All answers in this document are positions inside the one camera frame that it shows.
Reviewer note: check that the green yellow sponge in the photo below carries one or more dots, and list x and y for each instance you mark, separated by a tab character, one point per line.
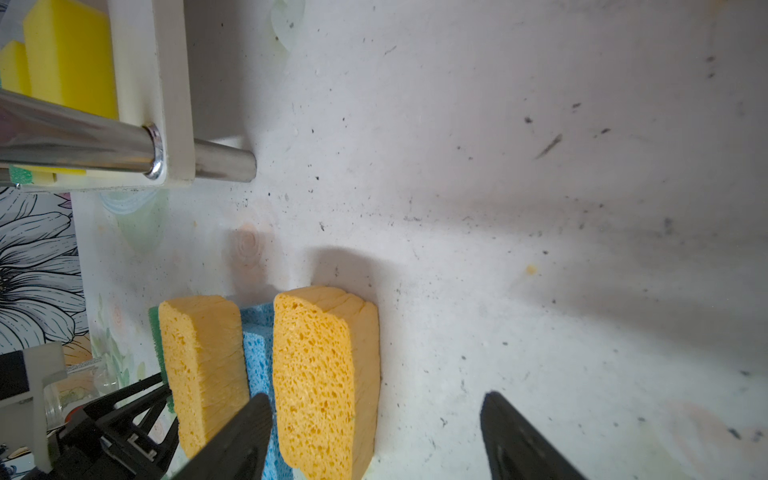
153	315
21	176

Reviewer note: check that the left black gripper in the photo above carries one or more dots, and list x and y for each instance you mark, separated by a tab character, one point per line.
109	438

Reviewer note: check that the blue cellulose sponge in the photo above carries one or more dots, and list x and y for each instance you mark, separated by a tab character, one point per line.
258	340

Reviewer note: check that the clear glass bowl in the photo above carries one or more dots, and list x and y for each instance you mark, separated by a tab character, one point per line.
84	383

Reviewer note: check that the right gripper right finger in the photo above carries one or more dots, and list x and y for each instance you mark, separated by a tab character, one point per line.
515	448

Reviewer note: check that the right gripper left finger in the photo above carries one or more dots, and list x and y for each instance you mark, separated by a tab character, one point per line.
239	450

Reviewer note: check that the white two-tier metal shelf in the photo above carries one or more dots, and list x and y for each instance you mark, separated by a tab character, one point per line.
151	144

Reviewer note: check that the orange cellulose sponge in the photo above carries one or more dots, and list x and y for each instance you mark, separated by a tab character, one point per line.
202	342

